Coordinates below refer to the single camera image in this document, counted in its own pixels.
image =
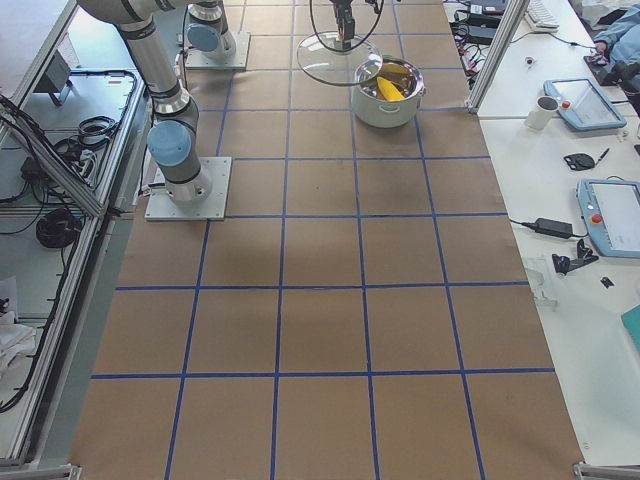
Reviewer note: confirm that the pale green cooking pot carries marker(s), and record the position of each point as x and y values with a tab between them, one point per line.
372	106

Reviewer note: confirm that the upper teach pendant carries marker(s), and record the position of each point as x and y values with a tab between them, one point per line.
583	105

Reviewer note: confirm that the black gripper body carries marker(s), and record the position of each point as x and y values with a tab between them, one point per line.
344	11

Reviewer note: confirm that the aluminium frame post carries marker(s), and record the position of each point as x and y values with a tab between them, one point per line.
512	17

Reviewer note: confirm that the black pen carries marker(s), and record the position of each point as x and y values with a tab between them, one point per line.
602	156

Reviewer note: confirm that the person in blue jacket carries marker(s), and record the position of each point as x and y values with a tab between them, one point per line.
620	43

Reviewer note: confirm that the white paper cup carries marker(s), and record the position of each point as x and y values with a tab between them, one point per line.
542	112

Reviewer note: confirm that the lower teach pendant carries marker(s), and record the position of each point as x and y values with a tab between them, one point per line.
610	209

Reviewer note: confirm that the teach pendant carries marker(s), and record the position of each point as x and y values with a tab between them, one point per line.
583	105
610	209

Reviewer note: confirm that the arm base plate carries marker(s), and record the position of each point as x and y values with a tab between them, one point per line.
240	52
203	199

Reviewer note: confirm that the white keyboard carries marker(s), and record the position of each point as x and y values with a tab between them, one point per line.
539	18

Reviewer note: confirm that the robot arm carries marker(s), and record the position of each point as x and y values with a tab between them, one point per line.
208	30
172	140

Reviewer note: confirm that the black power adapter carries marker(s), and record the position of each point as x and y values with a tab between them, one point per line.
553	228

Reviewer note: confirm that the yellow corn cob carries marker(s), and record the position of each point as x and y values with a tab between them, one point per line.
387	91

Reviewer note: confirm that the glass pot lid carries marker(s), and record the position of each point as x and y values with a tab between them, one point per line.
327	60

